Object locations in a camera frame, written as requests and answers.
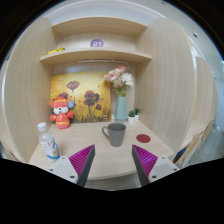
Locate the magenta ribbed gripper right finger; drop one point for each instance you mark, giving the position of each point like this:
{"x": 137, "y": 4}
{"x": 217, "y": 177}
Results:
{"x": 149, "y": 167}

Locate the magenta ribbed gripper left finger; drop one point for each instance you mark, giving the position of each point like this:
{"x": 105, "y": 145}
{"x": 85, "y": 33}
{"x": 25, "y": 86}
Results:
{"x": 75, "y": 168}

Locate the clear plastic water bottle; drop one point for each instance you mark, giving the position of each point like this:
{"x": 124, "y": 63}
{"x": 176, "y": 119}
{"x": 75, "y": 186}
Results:
{"x": 47, "y": 141}

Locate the round red coaster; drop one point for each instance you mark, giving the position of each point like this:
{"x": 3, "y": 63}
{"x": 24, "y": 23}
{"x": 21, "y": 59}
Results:
{"x": 143, "y": 138}

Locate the grey ceramic mug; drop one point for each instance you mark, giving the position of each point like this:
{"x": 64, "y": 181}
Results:
{"x": 115, "y": 133}

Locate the small potted succulent left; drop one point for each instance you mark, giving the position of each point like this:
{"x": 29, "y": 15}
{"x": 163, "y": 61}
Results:
{"x": 131, "y": 116}

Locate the small potted succulent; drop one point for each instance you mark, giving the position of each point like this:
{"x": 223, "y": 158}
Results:
{"x": 137, "y": 114}
{"x": 131, "y": 116}

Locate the small potted succulent right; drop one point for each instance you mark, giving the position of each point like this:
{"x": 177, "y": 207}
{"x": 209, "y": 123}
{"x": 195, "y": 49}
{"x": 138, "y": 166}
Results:
{"x": 137, "y": 114}

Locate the teal ceramic vase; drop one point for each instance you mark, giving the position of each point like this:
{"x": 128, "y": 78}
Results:
{"x": 121, "y": 110}

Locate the red plush toy figure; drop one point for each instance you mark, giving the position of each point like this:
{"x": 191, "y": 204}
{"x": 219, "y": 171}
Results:
{"x": 62, "y": 112}

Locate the poppy flower canvas painting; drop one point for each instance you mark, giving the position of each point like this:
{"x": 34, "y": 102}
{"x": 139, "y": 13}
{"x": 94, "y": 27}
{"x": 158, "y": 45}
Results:
{"x": 89, "y": 92}

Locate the light wooden shelf unit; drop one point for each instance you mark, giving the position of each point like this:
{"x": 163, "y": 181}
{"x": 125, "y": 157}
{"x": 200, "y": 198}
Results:
{"x": 166, "y": 73}

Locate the pink white flower bouquet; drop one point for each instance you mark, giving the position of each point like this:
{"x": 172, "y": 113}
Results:
{"x": 120, "y": 80}

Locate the yellow toy on shelf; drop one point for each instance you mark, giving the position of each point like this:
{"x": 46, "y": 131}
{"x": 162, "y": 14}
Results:
{"x": 55, "y": 50}

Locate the purple round number sticker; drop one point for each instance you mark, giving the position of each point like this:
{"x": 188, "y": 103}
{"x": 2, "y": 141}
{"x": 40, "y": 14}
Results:
{"x": 97, "y": 43}

